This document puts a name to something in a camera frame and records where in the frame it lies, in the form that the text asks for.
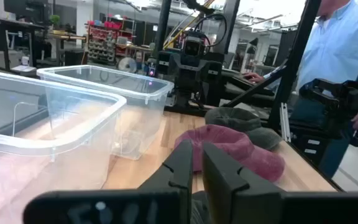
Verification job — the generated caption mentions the silver aluminium bracket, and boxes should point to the silver aluminium bracket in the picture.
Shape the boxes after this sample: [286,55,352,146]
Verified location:
[279,102,292,143]

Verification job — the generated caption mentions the red cap hat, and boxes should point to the red cap hat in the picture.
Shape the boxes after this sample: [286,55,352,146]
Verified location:
[174,124,286,183]

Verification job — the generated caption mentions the red parts shelf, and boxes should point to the red parts shelf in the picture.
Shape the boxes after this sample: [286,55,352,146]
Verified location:
[86,19,135,65]

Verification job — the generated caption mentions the wooden desk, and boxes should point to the wooden desk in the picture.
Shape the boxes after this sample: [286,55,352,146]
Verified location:
[46,30,87,67]

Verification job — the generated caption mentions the dark grey cap hat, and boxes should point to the dark grey cap hat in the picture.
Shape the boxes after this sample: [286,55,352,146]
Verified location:
[204,107,283,151]

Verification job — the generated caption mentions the white round fan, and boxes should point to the white round fan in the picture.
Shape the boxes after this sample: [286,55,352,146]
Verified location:
[117,57,138,74]

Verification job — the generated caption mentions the black frame post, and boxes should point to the black frame post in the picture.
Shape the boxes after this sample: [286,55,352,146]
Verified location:
[152,0,173,60]
[268,0,322,130]

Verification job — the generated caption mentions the black diagonal frame brace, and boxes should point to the black diagonal frame brace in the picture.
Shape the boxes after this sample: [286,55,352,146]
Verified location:
[222,66,288,108]

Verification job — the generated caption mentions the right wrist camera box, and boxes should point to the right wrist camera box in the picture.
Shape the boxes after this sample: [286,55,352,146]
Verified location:
[183,35,206,57]

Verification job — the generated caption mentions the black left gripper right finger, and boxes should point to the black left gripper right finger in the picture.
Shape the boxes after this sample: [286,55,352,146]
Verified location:
[201,142,284,224]

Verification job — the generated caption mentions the black desk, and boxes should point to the black desk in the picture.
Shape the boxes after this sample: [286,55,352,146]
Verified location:
[0,17,47,71]

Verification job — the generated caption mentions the yellow diagonal beam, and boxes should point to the yellow diagonal beam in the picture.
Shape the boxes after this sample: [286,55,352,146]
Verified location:
[162,0,216,50]

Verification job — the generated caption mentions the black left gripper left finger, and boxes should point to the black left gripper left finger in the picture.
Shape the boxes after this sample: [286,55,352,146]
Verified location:
[138,139,195,224]

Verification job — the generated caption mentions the clear plastic bin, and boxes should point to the clear plastic bin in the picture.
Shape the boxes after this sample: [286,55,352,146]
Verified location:
[0,70,127,224]
[36,64,175,161]

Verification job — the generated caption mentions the black drawer cabinet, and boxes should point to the black drawer cabinet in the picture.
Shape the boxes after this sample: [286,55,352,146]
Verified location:
[290,121,332,169]

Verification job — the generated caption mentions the black looped cable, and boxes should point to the black looped cable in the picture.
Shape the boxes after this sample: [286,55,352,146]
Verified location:
[193,12,228,48]

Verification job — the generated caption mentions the person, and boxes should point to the person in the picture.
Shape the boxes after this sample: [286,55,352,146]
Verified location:
[242,0,358,179]

